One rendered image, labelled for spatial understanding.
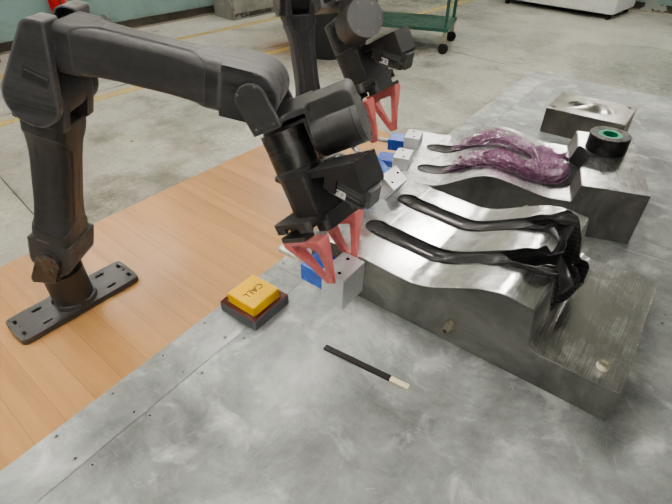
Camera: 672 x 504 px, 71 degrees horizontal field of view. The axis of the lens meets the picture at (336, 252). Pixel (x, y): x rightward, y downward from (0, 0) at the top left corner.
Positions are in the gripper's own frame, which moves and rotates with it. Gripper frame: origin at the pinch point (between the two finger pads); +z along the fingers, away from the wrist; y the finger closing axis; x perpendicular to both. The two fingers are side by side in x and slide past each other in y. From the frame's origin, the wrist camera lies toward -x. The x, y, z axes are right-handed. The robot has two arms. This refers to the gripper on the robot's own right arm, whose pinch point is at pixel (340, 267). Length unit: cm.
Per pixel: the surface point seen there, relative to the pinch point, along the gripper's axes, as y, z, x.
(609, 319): 22.7, 22.8, -24.2
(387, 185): 26.9, -1.4, 9.3
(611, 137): 67, 10, -18
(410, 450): -8.8, 21.6, -8.4
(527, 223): 30.4, 10.1, -12.6
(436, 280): 11.9, 9.5, -5.4
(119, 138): 111, -36, 277
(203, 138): 144, -16, 236
